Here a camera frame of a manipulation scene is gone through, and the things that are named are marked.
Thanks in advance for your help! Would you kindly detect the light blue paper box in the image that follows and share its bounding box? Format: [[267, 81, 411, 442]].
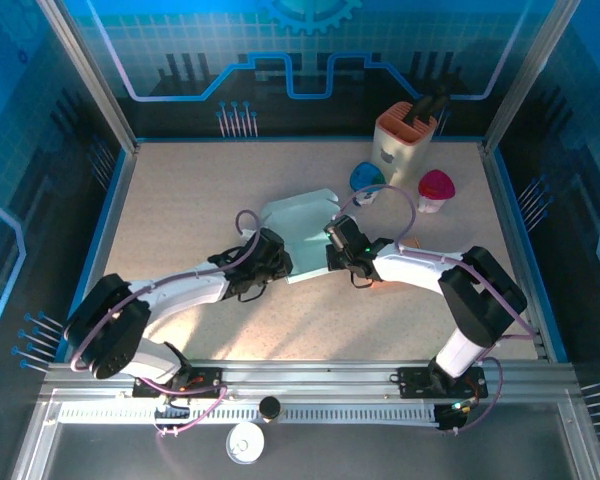
[[259, 188, 342, 286]]

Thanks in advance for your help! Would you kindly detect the white cup with blue lid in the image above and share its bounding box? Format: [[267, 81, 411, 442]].
[[348, 161, 387, 208]]

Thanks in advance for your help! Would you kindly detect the white cup with pink lid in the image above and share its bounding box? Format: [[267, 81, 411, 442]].
[[417, 168, 457, 216]]

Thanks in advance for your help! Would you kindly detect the beige knife block orange top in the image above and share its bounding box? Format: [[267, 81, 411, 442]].
[[371, 101, 438, 189]]

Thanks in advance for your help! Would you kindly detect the white round lid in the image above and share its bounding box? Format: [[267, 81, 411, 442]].
[[224, 422, 266, 465]]

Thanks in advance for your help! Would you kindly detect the small circuit board with LEDs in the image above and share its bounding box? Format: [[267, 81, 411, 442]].
[[437, 397, 476, 432]]

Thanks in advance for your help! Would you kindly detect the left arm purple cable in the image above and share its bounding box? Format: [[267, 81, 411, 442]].
[[68, 209, 262, 439]]

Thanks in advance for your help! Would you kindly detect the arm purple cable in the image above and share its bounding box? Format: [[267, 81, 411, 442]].
[[329, 184, 539, 436], [68, 209, 262, 439]]

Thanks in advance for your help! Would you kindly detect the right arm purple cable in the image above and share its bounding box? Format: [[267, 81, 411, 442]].
[[329, 184, 539, 436]]

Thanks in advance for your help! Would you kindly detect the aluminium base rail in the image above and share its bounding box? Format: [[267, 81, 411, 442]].
[[38, 358, 584, 404]]

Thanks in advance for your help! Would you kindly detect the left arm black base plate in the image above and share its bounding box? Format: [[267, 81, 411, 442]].
[[131, 366, 227, 400]]

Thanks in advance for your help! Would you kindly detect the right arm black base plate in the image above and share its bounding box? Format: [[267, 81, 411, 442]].
[[396, 366, 490, 400]]

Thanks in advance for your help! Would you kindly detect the black knife handle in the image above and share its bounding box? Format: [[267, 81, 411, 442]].
[[404, 95, 437, 124], [426, 83, 452, 117]]

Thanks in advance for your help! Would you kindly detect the black cylinder with gold ring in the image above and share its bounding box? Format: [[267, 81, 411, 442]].
[[258, 395, 283, 425]]

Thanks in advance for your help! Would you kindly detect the white slotted cable duct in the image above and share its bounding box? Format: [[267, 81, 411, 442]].
[[57, 403, 440, 427]]

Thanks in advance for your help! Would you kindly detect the aluminium frame post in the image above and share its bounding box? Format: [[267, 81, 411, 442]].
[[35, 0, 140, 155], [481, 0, 583, 155]]

